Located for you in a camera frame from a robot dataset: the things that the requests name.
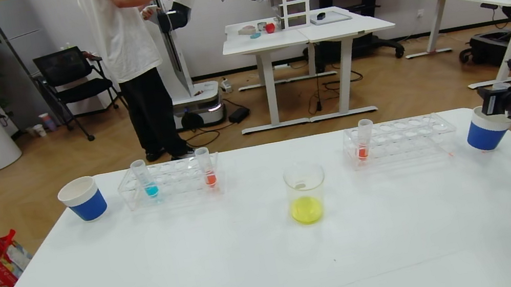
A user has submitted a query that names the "grey flat tray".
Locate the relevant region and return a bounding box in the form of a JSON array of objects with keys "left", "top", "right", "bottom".
[{"left": 308, "top": 7, "right": 353, "bottom": 27}]

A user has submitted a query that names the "blue pigment test tube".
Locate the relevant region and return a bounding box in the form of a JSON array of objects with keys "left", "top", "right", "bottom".
[{"left": 129, "top": 157, "right": 161, "bottom": 201}]

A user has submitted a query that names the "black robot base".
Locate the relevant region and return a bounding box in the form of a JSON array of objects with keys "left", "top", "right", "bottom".
[{"left": 456, "top": 28, "right": 511, "bottom": 78}]

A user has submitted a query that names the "clear drawer organizer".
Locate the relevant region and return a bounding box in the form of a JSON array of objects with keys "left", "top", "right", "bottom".
[{"left": 270, "top": 0, "right": 315, "bottom": 32}]

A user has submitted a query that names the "black power adapter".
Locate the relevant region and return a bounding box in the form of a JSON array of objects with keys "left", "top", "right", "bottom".
[{"left": 227, "top": 106, "right": 252, "bottom": 126}]

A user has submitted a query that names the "black screen stand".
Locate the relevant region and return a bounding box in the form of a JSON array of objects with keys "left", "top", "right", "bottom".
[{"left": 294, "top": 0, "right": 406, "bottom": 75}]

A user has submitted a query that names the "blue white paper cup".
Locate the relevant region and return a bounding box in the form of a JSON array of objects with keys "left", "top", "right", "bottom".
[
  {"left": 462, "top": 101, "right": 511, "bottom": 154},
  {"left": 55, "top": 173, "right": 110, "bottom": 227}
]

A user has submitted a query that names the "white humanoid robot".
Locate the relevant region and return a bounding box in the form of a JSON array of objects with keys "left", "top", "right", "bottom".
[{"left": 143, "top": 0, "right": 285, "bottom": 134}]

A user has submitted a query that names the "red pigment test tube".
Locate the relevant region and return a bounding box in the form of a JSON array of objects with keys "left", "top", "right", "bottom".
[
  {"left": 350, "top": 117, "right": 379, "bottom": 163},
  {"left": 194, "top": 145, "right": 219, "bottom": 190}
]

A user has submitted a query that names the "clear glass beaker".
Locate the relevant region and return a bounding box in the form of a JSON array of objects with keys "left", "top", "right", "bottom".
[{"left": 282, "top": 159, "right": 333, "bottom": 228}]

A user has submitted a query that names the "clear plastic test tube rack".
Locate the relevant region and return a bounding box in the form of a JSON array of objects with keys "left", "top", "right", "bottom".
[
  {"left": 339, "top": 110, "right": 460, "bottom": 173},
  {"left": 114, "top": 151, "right": 228, "bottom": 213}
]

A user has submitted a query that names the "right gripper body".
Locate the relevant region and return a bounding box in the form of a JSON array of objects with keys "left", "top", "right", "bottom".
[{"left": 476, "top": 81, "right": 511, "bottom": 118}]

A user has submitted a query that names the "black folding chair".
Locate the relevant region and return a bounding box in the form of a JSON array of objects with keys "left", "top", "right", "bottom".
[{"left": 31, "top": 39, "right": 133, "bottom": 149}]

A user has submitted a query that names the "person in white shirt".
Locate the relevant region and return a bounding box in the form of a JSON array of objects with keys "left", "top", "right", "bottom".
[{"left": 78, "top": 0, "right": 208, "bottom": 171}]

